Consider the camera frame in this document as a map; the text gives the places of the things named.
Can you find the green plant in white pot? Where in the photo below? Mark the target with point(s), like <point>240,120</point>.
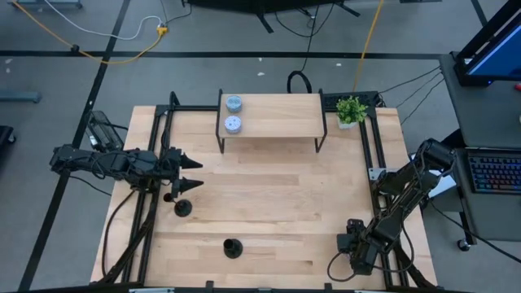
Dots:
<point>351,110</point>

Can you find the computer monitor with blue screen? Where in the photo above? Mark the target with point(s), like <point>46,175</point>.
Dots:
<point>498,53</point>

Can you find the backlit keyboard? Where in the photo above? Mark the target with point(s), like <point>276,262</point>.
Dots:
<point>494,174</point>

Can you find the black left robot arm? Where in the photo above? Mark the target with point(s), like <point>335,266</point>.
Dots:
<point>122,164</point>

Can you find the grey floor base bar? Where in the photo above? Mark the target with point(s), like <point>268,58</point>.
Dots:
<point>20,96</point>

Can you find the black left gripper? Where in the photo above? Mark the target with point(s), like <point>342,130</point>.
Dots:
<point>175,171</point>

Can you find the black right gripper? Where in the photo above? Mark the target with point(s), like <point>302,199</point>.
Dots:
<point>364,256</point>

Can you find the black box device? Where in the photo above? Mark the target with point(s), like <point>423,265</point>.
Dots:
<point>103,132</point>

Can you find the computer desk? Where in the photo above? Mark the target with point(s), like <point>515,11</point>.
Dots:
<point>484,110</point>

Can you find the black stand feet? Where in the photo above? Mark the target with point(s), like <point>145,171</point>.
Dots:
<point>260,5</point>

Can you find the wooden shelf with black legs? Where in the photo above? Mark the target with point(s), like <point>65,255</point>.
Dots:
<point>281,116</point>

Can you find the black power strip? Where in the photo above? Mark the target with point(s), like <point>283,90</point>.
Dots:
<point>327,99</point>

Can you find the blue-grey candle tin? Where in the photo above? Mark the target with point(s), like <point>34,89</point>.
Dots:
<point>234,103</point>

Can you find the black candlestick holder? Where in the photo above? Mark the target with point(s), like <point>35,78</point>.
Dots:
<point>183,208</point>
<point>234,250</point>

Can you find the white dotted candle tin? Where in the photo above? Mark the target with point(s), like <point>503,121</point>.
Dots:
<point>233,124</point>

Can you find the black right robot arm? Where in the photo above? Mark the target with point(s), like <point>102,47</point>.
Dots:
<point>401,191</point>

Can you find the silver metal bracket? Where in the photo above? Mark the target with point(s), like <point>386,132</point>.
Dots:
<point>374,174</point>

